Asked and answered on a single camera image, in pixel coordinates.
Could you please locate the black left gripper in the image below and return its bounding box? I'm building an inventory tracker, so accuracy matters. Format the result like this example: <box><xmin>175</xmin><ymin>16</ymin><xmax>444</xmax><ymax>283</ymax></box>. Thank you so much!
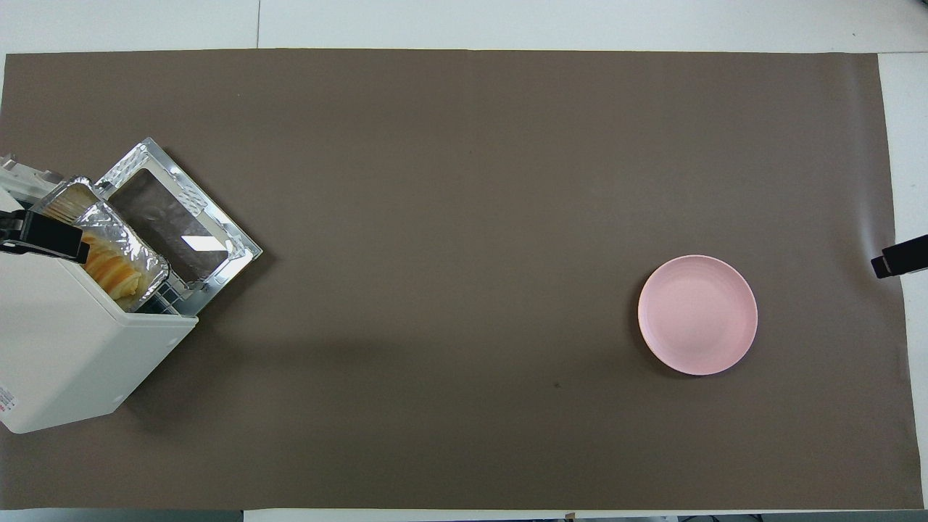
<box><xmin>0</xmin><ymin>210</ymin><xmax>90</xmax><ymax>264</ymax></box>

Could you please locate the yellow sliced bread loaf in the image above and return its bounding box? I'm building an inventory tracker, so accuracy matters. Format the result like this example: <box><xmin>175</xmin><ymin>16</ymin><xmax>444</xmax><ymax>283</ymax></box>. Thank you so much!
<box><xmin>80</xmin><ymin>232</ymin><xmax>146</xmax><ymax>299</ymax></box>

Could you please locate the aluminium foil tray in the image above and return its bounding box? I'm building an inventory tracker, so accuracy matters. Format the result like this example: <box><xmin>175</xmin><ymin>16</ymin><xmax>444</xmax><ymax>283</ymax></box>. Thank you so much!
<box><xmin>30</xmin><ymin>176</ymin><xmax>171</xmax><ymax>312</ymax></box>

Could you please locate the cream toaster oven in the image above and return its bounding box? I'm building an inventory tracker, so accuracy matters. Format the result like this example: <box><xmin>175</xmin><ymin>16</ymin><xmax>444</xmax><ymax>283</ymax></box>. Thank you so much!
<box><xmin>0</xmin><ymin>136</ymin><xmax>263</xmax><ymax>434</ymax></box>

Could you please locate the glass oven door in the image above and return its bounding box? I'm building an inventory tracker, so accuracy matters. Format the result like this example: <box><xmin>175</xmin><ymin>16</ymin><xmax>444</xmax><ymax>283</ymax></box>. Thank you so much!
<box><xmin>93</xmin><ymin>136</ymin><xmax>263</xmax><ymax>305</ymax></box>

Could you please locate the pink round plate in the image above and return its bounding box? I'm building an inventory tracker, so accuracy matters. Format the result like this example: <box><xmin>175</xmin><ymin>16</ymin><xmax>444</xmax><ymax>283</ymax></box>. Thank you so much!
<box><xmin>638</xmin><ymin>254</ymin><xmax>758</xmax><ymax>376</ymax></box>

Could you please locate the brown table mat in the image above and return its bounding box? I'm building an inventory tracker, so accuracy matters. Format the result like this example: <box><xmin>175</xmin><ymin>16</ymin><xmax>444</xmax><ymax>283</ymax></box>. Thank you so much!
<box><xmin>0</xmin><ymin>48</ymin><xmax>925</xmax><ymax>512</ymax></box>

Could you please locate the metal wire oven rack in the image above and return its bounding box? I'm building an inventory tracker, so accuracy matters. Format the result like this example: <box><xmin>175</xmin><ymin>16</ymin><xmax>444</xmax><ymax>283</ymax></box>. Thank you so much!
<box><xmin>130</xmin><ymin>275</ymin><xmax>218</xmax><ymax>318</ymax></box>

